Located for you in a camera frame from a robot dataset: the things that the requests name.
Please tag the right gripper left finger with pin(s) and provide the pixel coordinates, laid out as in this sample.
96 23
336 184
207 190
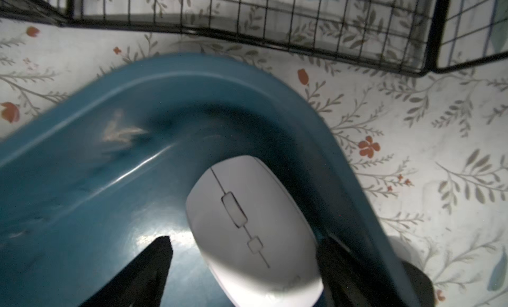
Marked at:
141 282

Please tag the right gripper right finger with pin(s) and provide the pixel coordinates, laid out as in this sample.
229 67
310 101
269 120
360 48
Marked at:
346 283

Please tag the white mouse large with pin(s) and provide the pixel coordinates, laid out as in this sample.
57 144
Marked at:
253 236

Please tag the teal plastic storage box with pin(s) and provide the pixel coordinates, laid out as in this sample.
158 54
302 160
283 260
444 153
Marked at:
90 184

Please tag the black Lecoo mouse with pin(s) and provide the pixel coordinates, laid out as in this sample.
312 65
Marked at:
421 284

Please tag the black wire desk organizer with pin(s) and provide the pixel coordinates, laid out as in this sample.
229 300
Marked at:
412 37

